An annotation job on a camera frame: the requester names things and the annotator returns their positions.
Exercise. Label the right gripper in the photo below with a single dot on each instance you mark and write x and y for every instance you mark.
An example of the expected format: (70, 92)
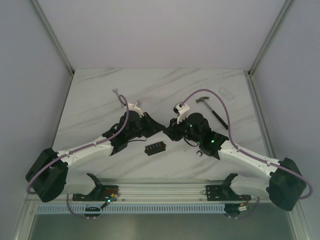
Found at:
(172, 131)

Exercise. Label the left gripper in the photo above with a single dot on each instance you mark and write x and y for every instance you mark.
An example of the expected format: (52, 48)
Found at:
(149, 123)

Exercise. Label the black fuse box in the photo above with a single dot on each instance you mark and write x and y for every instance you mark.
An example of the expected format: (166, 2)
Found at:
(155, 148)

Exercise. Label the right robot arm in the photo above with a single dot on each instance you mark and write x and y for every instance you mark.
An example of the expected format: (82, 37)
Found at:
(276, 180)

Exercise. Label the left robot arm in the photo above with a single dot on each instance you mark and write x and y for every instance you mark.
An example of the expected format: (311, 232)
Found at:
(74, 171)

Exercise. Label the clear plastic fuse box cover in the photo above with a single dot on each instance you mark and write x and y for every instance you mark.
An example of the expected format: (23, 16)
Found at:
(226, 94)

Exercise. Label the silver combination wrench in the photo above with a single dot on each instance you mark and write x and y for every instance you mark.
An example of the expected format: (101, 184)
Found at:
(199, 153)

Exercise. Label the small silver wrench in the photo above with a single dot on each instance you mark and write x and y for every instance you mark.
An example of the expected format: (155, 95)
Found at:
(115, 90)

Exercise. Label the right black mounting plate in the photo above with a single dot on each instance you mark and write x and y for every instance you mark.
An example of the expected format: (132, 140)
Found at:
(222, 193)

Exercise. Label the black mounting plate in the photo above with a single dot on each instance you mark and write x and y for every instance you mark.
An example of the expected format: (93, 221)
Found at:
(107, 192)
(222, 193)

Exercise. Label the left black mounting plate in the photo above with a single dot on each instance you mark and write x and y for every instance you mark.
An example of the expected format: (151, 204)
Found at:
(107, 192)

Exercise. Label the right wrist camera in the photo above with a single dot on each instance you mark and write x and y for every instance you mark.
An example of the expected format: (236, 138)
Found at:
(182, 112)

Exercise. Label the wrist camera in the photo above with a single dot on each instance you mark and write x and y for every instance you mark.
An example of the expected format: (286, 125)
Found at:
(182, 112)
(136, 107)

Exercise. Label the black handled claw hammer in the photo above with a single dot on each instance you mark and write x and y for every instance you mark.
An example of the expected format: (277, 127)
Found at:
(204, 100)

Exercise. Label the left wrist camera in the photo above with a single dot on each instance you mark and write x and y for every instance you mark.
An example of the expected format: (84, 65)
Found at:
(136, 107)

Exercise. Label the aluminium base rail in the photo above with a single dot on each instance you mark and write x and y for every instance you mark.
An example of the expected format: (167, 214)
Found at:
(160, 190)

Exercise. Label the right aluminium frame post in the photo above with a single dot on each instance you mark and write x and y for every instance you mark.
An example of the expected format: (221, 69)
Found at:
(271, 35)

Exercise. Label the aluminium frame post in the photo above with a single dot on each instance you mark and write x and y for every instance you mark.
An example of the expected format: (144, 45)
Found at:
(52, 36)
(271, 35)

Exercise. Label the slotted cable duct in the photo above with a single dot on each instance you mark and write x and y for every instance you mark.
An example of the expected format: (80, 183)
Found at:
(131, 208)

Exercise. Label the left aluminium frame post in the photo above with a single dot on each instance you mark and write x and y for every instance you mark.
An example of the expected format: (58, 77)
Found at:
(52, 36)

